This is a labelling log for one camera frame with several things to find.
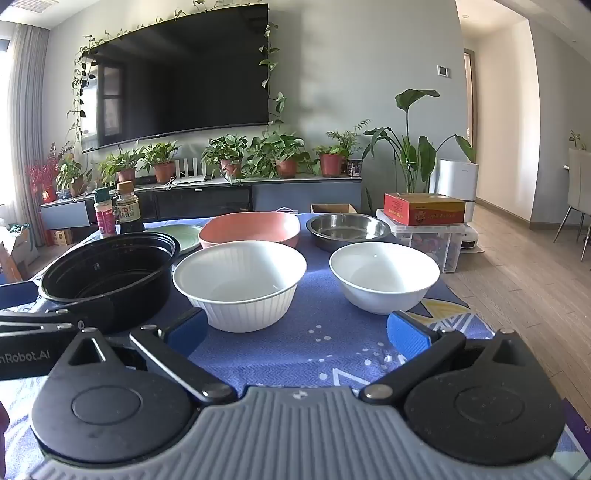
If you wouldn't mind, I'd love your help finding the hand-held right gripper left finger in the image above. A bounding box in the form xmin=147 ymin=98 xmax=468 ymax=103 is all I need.
xmin=60 ymin=307 xmax=238 ymax=407

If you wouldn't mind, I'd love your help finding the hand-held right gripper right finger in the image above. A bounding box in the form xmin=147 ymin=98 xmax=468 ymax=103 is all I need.
xmin=359 ymin=311 xmax=543 ymax=407

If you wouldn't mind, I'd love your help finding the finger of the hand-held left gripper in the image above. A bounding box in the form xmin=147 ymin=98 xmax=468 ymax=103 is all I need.
xmin=0 ymin=295 xmax=114 ymax=335
xmin=0 ymin=281 xmax=40 ymax=317

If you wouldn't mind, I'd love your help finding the white ribbed bowl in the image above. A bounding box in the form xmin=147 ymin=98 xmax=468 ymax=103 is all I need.
xmin=172 ymin=240 xmax=308 ymax=333

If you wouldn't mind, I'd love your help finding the white smooth bowl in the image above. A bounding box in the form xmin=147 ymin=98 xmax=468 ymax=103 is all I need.
xmin=329 ymin=242 xmax=441 ymax=315

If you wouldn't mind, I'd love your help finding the stainless steel bowl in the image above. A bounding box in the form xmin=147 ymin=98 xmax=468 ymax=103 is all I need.
xmin=305 ymin=213 xmax=392 ymax=253

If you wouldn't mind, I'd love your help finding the pink bowl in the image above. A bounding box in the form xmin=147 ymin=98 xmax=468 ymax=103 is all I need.
xmin=198 ymin=211 xmax=302 ymax=250

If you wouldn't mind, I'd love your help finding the blue printed tablecloth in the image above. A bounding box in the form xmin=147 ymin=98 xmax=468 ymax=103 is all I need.
xmin=0 ymin=212 xmax=591 ymax=480

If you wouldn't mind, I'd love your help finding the clear plastic storage box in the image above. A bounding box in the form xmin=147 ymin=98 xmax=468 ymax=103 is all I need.
xmin=376 ymin=209 xmax=472 ymax=274

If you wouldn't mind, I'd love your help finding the green plate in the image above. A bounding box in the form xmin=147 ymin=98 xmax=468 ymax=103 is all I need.
xmin=145 ymin=223 xmax=204 ymax=256

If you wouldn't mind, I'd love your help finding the white robot vacuum dock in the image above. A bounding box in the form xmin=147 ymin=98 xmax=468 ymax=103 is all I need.
xmin=459 ymin=222 xmax=481 ymax=252

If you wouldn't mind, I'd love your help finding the green cap seasoning jar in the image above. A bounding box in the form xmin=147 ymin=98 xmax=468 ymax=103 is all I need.
xmin=93 ymin=187 xmax=116 ymax=237

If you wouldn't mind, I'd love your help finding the red cardboard box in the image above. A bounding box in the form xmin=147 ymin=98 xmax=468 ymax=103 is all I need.
xmin=384 ymin=192 xmax=466 ymax=227

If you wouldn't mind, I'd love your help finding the red flower decoration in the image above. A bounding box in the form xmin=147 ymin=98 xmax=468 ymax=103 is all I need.
xmin=25 ymin=143 xmax=61 ymax=204

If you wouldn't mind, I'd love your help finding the brown cap sauce bottle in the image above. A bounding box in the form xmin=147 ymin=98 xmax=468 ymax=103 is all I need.
xmin=115 ymin=181 xmax=144 ymax=234

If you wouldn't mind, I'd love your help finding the potted green plant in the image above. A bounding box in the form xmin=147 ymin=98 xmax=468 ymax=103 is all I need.
xmin=245 ymin=130 xmax=319 ymax=180
xmin=140 ymin=141 xmax=181 ymax=184
xmin=98 ymin=148 xmax=144 ymax=185
xmin=314 ymin=119 xmax=370 ymax=178
xmin=55 ymin=143 xmax=93 ymax=197
xmin=202 ymin=134 xmax=250 ymax=182

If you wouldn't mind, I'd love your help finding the open brown cardboard box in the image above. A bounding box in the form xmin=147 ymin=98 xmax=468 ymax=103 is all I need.
xmin=310 ymin=203 xmax=358 ymax=217

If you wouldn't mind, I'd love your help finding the white router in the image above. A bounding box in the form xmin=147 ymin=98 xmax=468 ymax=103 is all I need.
xmin=174 ymin=157 xmax=208 ymax=183

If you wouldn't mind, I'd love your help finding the white air purifier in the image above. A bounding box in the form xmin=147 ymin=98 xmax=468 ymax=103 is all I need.
xmin=429 ymin=158 xmax=479 ymax=222

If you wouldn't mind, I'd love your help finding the blue grey television cabinet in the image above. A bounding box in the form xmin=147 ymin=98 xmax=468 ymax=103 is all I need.
xmin=39 ymin=175 xmax=363 ymax=232

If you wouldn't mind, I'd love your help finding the tall large-leaf plant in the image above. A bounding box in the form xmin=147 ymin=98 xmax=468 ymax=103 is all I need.
xmin=362 ymin=89 xmax=476 ymax=195

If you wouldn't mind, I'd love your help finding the grey curtain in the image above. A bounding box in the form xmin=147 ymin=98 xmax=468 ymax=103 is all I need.
xmin=7 ymin=23 xmax=47 ymax=227

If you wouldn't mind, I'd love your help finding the window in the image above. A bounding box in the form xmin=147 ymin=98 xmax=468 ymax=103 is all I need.
xmin=0 ymin=39 xmax=12 ymax=204

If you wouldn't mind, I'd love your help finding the grey dining chair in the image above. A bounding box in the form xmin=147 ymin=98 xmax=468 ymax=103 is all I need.
xmin=551 ymin=148 xmax=591 ymax=259

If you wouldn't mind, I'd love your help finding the black flat television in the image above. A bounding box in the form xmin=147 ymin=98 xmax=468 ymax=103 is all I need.
xmin=78 ymin=4 xmax=269 ymax=154

